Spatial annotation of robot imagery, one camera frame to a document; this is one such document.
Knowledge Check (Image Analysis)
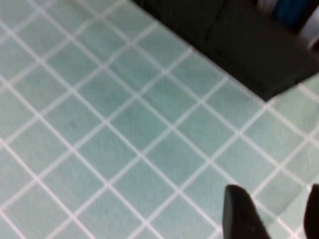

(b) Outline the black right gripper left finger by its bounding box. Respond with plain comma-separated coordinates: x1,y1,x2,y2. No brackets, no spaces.
222,184,272,239

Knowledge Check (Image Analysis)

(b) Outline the black plastic book holder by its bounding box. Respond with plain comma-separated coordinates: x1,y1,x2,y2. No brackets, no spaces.
131,0,319,102

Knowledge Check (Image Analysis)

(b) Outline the blue mechanical design book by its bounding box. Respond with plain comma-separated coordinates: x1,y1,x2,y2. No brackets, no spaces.
273,0,310,32

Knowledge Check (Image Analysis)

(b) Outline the green checked tablecloth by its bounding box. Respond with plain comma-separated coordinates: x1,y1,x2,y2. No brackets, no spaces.
0,0,319,239

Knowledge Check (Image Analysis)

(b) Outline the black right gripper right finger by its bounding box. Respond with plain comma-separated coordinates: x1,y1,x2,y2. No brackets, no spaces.
305,184,319,239

